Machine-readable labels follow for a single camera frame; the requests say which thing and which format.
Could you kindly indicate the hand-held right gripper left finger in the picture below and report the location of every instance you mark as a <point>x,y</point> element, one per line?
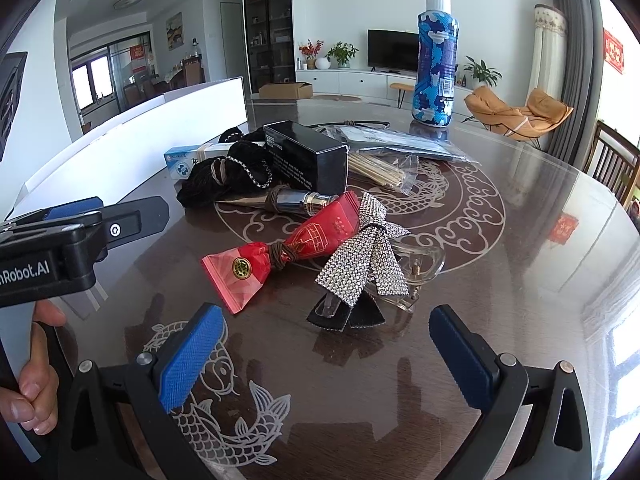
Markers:
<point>192,355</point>

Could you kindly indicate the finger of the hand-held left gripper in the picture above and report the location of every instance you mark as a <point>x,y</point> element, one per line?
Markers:
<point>137,225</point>
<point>75,210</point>

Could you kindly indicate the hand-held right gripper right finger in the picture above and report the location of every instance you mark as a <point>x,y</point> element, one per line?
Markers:
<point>462,360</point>

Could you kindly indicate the black fuzzy socks bundle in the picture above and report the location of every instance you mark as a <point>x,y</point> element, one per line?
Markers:
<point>235,180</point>

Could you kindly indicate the rhinestone bow hair clip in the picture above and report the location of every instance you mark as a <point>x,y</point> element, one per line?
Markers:
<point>360,260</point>

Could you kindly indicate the gold cosmetic tube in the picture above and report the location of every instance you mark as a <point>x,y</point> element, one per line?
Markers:
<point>290,200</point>

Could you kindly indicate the brown patterned glass desktop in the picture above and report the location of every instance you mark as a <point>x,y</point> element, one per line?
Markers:
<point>500,285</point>

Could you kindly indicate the person's left hand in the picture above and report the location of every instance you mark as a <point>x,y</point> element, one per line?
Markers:
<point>40,395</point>

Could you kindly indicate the blue and white ointment box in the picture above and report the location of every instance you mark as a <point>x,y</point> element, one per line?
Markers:
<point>185,162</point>

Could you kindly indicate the white partition board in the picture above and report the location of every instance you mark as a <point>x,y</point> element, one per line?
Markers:
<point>125,135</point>

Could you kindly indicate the clear plastic claw clip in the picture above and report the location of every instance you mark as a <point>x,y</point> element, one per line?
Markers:
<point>425,260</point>

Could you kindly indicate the black socks bundle far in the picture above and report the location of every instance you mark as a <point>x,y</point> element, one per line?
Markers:
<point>245,136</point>

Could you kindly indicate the red candy-shaped packet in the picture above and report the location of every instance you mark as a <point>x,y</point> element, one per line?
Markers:
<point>320,235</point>

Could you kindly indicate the black cardboard box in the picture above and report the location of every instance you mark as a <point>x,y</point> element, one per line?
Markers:
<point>305,160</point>

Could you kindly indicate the bag of wooden sticks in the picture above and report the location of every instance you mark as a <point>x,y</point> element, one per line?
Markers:
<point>375,170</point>

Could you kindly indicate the round ceiling light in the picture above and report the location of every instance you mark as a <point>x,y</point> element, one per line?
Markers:
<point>129,1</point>

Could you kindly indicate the clear bag with dark contents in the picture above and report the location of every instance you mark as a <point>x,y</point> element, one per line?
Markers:
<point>400,142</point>

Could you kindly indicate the thin-framed eyeglasses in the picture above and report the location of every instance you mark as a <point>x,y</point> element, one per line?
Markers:
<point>350,123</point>

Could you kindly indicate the dark glass display cabinet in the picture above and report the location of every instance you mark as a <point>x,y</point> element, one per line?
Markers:
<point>267,25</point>

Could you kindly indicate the white round vase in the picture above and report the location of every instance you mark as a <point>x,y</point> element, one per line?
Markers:
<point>322,63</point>

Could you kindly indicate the red flower arrangement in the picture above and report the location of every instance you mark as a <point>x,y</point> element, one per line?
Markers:
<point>310,50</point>

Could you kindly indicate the wooden slatted chair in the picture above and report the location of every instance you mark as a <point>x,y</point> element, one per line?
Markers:
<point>610,155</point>

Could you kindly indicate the orange lounge chair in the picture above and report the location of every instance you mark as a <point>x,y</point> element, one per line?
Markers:
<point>500,110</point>

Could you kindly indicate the white television cabinet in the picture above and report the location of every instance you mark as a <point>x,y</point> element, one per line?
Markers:
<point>350,80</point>

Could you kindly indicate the green potted plant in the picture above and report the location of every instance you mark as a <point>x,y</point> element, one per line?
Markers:
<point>342,52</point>

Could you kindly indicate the wooden bench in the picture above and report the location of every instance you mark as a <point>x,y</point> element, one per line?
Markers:
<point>402,87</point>

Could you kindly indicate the leafy potted plant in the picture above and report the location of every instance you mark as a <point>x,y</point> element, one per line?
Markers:
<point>482,70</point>

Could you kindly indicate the blue camouflage bottle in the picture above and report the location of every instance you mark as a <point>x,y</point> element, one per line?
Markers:
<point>435,60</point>

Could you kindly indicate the flat screen television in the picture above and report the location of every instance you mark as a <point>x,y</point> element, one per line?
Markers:
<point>392,50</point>

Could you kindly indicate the grey curtain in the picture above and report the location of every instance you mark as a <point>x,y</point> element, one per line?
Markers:
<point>575,60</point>

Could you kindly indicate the red window decoration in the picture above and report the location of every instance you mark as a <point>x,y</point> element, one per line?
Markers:
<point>614,50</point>

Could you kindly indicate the framed wall painting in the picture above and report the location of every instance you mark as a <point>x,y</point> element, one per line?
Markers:
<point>174,30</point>

